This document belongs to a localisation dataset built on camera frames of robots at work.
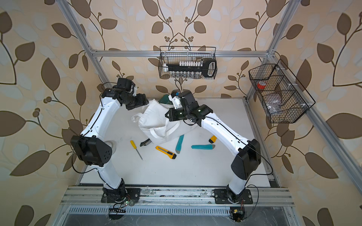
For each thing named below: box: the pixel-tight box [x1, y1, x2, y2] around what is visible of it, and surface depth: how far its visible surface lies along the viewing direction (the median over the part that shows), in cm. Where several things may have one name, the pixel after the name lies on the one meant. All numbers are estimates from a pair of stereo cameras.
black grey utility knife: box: [139, 138, 152, 147], surface depth 95 cm
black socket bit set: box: [162, 59, 217, 78], surface depth 85 cm
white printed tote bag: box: [131, 99, 198, 145], surface depth 86 cm
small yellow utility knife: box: [208, 135, 218, 144], surface depth 96 cm
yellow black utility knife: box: [155, 145, 177, 160], surface depth 91 cm
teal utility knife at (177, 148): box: [175, 134, 185, 154], surface depth 95 cm
